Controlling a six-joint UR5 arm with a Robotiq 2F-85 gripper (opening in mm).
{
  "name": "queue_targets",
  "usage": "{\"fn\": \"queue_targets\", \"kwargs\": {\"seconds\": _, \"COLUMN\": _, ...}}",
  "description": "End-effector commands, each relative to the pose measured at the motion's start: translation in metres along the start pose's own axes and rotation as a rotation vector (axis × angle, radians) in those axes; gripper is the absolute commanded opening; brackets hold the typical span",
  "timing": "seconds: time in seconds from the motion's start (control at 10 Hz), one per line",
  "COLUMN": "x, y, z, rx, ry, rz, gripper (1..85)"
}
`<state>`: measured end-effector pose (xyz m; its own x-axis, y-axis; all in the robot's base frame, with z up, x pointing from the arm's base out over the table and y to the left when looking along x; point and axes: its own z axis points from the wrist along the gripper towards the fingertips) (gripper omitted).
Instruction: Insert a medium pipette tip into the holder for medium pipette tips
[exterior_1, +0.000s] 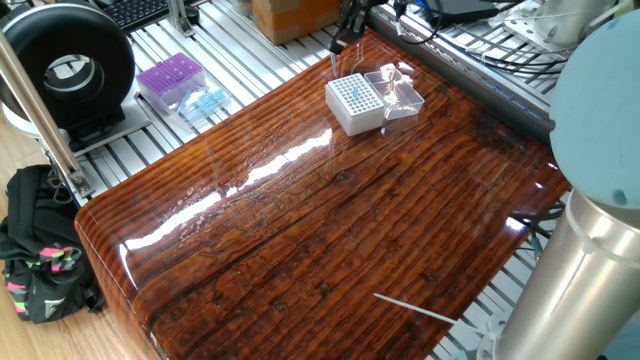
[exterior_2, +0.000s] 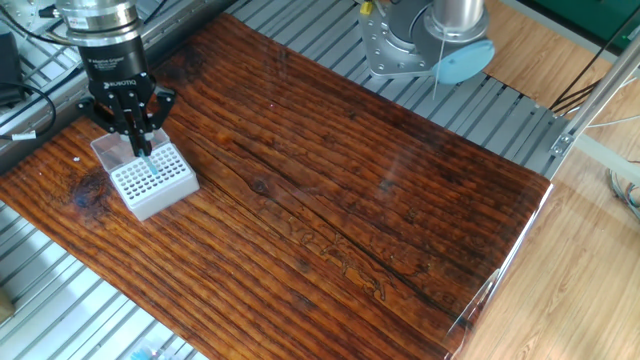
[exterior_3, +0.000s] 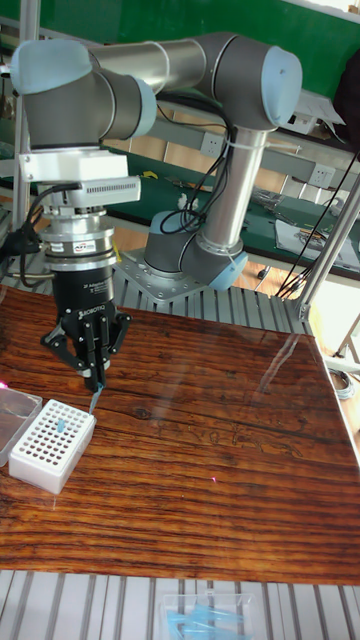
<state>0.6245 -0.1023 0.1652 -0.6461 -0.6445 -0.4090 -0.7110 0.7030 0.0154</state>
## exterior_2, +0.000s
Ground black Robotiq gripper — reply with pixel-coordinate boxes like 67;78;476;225
77;35;177;157

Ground grey blue medium pipette tip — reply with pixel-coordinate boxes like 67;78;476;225
139;151;159;176

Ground clear plastic holder lid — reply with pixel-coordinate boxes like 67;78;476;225
90;127;170;174

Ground white pipette tip holder box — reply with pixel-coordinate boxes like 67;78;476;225
109;142;201;222

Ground black power adapter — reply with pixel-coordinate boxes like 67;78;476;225
0;32;25;107

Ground glossy brown wooden board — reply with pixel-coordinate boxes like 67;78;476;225
0;12;551;360

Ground black cable with white label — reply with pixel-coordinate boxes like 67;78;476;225
0;81;58;142

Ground silver metal pedestal with plate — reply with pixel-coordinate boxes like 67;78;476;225
0;0;59;36

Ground thin black floor cables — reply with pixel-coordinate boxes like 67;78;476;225
549;9;640;115

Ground aluminium frame post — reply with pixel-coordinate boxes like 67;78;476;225
549;47;640;156

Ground grey cable bundle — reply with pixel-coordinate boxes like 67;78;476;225
606;167;640;222

